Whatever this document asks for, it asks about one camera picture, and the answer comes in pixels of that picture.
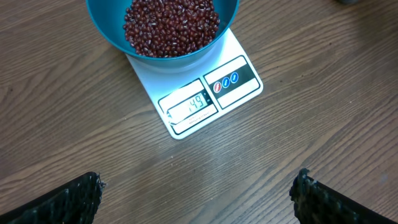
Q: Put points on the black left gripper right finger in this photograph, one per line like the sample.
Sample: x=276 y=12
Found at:
x=315 y=203

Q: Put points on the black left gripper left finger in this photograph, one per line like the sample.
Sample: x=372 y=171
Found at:
x=77 y=201

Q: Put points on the white digital kitchen scale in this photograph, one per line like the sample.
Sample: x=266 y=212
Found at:
x=188 y=97

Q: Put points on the blue metal bowl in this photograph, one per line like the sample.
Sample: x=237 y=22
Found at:
x=108 y=17

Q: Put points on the red beans in bowl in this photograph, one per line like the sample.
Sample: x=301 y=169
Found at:
x=170 y=28

